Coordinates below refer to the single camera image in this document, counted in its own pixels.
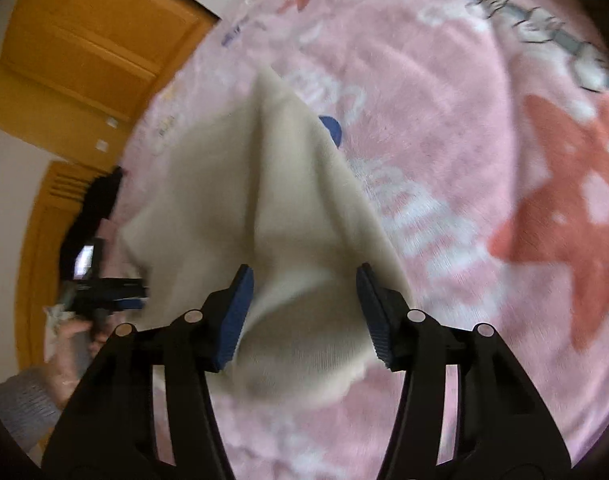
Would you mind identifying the orange wooden door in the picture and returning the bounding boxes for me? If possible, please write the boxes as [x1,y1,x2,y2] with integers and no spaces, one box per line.
[0,0,216,368]

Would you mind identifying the cream white sweatshirt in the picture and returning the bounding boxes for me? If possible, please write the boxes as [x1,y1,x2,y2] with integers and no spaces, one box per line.
[119,68,409,406]

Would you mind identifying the grey sleeved left forearm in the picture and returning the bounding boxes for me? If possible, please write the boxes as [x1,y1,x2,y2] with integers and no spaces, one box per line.
[0,367,62,452]

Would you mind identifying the person's left hand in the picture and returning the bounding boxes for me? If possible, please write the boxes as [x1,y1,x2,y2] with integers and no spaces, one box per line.
[44,316,108,408]

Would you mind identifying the pink patterned bed blanket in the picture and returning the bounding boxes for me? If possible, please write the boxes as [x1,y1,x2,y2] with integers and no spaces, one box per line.
[105,0,609,479]

